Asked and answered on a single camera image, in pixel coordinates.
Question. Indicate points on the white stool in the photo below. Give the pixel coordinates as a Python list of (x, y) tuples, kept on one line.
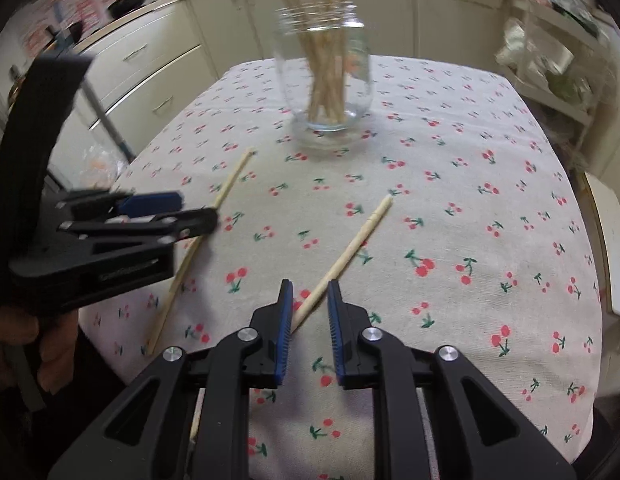
[(610, 240)]

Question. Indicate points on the pink patterned wall stickers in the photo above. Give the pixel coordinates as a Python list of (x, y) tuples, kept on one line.
[(80, 0)]

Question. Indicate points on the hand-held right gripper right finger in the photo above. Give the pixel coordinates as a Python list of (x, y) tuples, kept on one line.
[(336, 332)]

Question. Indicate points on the cream tall cabinet doors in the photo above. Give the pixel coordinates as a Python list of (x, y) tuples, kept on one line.
[(430, 10)]

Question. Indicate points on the white shelf rack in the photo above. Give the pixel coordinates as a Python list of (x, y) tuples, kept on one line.
[(565, 25)]

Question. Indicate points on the person's left hand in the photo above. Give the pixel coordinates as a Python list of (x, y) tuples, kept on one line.
[(57, 355)]

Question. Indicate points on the cherry print tablecloth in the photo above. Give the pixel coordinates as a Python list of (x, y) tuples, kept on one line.
[(465, 210)]

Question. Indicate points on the clear plastic bag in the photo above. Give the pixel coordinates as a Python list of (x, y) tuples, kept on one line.
[(102, 167)]

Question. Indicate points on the metal pole with blue grip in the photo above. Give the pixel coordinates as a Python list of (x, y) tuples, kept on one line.
[(102, 110)]

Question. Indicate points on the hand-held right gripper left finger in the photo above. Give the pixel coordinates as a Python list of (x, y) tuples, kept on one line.
[(285, 332)]

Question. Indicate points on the bamboo chopstick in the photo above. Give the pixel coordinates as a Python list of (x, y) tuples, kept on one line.
[(355, 245), (235, 175)]

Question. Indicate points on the clear bag of greens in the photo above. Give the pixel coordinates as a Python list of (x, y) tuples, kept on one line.
[(567, 87)]

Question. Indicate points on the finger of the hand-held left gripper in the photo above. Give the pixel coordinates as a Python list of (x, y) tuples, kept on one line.
[(150, 202), (195, 220)]

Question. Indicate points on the black wok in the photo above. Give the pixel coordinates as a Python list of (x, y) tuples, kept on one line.
[(126, 2)]

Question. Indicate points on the white plastic bag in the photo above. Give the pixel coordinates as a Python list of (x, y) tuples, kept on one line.
[(515, 42)]

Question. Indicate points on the cream kitchen base cabinet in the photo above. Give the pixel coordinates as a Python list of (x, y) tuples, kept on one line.
[(150, 75)]

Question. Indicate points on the black frying pan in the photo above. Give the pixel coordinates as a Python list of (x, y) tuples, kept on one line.
[(65, 34)]

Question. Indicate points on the clear glass jar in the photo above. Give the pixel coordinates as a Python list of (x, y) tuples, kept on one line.
[(361, 85)]

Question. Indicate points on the bunch of bamboo chopsticks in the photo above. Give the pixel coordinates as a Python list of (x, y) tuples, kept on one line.
[(325, 85)]

